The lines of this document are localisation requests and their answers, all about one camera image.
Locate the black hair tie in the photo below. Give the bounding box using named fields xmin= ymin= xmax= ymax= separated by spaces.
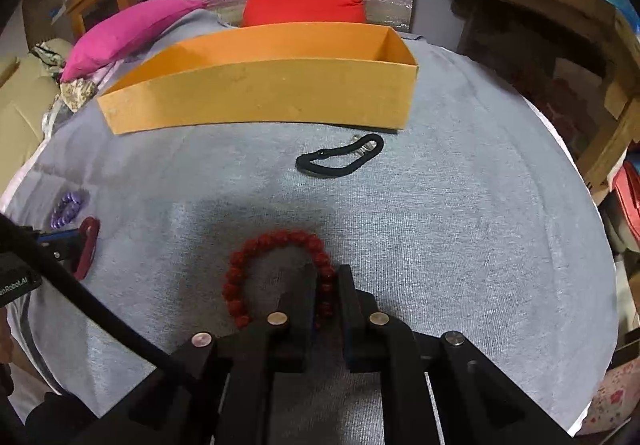
xmin=295 ymin=132 xmax=385 ymax=179

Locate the purple bead bracelet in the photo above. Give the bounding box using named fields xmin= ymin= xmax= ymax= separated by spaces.
xmin=49 ymin=192 xmax=84 ymax=230

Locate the patterned fabric bag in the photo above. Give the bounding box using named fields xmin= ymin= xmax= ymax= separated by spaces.
xmin=41 ymin=78 xmax=98 ymax=136

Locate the grey blanket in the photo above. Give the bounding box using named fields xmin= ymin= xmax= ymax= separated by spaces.
xmin=1 ymin=12 xmax=617 ymax=444

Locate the black cable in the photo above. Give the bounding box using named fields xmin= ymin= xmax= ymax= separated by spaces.
xmin=0 ymin=211 xmax=187 ymax=376

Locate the orange cardboard box tray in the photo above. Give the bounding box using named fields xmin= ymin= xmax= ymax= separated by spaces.
xmin=98 ymin=23 xmax=418 ymax=134

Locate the red bead bracelet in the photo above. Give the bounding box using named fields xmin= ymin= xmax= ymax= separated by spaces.
xmin=221 ymin=229 xmax=336 ymax=331

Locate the beige leather sofa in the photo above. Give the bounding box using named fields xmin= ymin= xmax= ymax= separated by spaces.
xmin=0 ymin=51 xmax=60 ymax=192

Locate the magenta pillow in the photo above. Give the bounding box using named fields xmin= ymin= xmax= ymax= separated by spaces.
xmin=61 ymin=0 xmax=205 ymax=82

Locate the maroon ring bangle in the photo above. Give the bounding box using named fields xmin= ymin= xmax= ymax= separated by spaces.
xmin=74 ymin=217 xmax=101 ymax=281

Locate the wooden shelf table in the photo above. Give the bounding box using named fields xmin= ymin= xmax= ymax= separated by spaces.
xmin=429 ymin=0 xmax=640 ymax=191

